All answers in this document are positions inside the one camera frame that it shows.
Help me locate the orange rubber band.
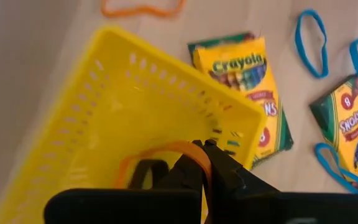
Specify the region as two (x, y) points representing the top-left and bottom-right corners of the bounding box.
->
(100, 0), (186, 19)

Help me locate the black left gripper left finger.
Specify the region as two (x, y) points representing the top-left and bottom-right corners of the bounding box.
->
(155, 140), (204, 191)

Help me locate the red rubber band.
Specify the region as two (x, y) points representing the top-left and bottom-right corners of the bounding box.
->
(115, 140), (213, 190)

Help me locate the grey-blue rubber band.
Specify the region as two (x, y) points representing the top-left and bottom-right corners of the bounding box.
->
(294, 8), (329, 79)

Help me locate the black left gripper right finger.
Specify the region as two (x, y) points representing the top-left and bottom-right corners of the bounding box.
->
(204, 139), (281, 200)

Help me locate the wide black rubber band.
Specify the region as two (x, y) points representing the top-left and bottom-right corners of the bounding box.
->
(128, 159), (170, 190)

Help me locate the yellow plastic basket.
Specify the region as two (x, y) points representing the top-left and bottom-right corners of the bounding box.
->
(0, 25), (269, 224)

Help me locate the yellow crayon box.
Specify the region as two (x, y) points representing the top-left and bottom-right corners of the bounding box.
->
(309, 74), (358, 184)
(187, 32), (294, 170)

